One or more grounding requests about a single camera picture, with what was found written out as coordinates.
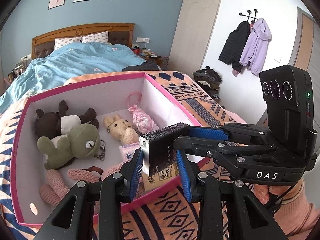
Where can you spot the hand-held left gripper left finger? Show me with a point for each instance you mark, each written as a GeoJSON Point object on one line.
{"type": "Point", "coordinates": [135, 177]}

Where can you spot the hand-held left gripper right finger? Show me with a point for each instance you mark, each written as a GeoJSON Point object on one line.
{"type": "Point", "coordinates": [185, 177]}

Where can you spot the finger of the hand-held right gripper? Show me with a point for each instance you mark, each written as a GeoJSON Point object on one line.
{"type": "Point", "coordinates": [210, 133]}
{"type": "Point", "coordinates": [195, 146]}

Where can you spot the beige carton box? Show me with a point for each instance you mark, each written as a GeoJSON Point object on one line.
{"type": "Point", "coordinates": [157, 180]}

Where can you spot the pink white tissue pack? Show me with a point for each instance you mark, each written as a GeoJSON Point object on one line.
{"type": "Point", "coordinates": [128, 152]}

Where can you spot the black carton box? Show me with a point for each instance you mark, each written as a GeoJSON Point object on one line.
{"type": "Point", "coordinates": [160, 147]}

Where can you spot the beige bunny plush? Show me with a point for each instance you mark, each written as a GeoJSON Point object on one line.
{"type": "Point", "coordinates": [117, 128]}

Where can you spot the pink knitted bunny plush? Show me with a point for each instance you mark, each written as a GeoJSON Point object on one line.
{"type": "Point", "coordinates": [80, 175]}

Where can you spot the pink pouch with loop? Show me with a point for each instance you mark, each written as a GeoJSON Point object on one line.
{"type": "Point", "coordinates": [143, 121]}

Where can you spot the green frog plush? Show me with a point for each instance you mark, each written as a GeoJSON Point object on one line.
{"type": "Point", "coordinates": [75, 142]}

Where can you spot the pink cardboard box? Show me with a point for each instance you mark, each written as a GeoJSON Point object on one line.
{"type": "Point", "coordinates": [100, 97]}

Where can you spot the brown plush toy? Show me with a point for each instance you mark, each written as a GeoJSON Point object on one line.
{"type": "Point", "coordinates": [47, 127]}

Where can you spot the person's right hand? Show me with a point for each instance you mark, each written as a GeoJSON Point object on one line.
{"type": "Point", "coordinates": [262, 195]}

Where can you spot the pile of dark clothes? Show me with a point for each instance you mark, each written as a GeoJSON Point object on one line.
{"type": "Point", "coordinates": [207, 80]}

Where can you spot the beige door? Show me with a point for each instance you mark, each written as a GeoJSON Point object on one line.
{"type": "Point", "coordinates": [303, 42]}

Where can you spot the lilac jacket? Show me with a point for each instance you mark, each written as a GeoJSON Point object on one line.
{"type": "Point", "coordinates": [255, 47]}

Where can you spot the black jacket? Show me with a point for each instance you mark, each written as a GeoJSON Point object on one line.
{"type": "Point", "coordinates": [232, 47]}

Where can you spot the cluttered bedside table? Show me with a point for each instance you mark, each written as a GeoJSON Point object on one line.
{"type": "Point", "coordinates": [152, 58]}

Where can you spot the dark cloth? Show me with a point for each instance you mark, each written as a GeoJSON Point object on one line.
{"type": "Point", "coordinates": [142, 67]}

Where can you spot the beige wardrobe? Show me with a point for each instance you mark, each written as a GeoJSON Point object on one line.
{"type": "Point", "coordinates": [195, 17]}

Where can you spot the light blue duvet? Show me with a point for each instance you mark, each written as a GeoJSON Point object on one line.
{"type": "Point", "coordinates": [75, 60]}

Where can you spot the white spotted pillow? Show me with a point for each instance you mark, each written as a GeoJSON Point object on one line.
{"type": "Point", "coordinates": [67, 43]}
{"type": "Point", "coordinates": [96, 37]}

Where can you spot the bedside table with bottles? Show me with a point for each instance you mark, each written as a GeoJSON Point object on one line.
{"type": "Point", "coordinates": [16, 72]}

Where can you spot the wooden headboard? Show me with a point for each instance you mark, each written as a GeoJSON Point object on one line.
{"type": "Point", "coordinates": [82, 27]}

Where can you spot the black wall coat hook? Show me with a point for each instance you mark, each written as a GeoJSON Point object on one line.
{"type": "Point", "coordinates": [248, 15]}

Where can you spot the white wall switch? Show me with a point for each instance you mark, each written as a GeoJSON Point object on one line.
{"type": "Point", "coordinates": [26, 57]}
{"type": "Point", "coordinates": [143, 40]}

